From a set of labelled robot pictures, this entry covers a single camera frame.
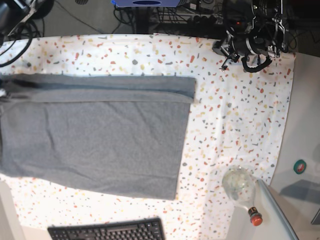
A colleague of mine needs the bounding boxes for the black coiled cables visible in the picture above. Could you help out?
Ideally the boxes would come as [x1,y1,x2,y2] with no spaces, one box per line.
[0,19,46,68]

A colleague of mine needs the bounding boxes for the wire rack shelf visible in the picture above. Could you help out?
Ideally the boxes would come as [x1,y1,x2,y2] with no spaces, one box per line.
[150,0,223,24]

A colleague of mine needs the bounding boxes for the terrazzo pattern tablecloth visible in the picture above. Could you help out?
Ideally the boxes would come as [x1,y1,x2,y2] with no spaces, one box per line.
[0,34,296,240]

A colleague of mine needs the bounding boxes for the black keyboard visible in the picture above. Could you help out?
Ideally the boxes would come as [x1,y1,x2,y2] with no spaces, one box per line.
[47,218,166,240]

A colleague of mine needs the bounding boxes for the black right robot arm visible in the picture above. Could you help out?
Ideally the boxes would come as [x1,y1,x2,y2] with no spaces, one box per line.
[0,0,38,37]

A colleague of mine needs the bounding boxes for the blue box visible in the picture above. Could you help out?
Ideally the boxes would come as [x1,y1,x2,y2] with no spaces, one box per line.
[111,0,188,8]

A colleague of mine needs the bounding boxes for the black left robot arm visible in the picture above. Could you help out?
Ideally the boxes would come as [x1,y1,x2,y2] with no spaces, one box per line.
[212,0,289,73]

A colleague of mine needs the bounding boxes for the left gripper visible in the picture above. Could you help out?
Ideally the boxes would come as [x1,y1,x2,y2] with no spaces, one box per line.
[212,35,272,73]

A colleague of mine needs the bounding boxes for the grey t-shirt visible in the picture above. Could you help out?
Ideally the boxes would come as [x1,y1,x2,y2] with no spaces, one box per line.
[0,74,196,200]

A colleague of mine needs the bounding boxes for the clear bottle red cap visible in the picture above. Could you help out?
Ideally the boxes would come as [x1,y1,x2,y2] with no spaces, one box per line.
[222,165,263,227]

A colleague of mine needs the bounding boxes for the green tape roll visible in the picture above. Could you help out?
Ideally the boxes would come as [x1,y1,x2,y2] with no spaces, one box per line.
[293,159,307,175]

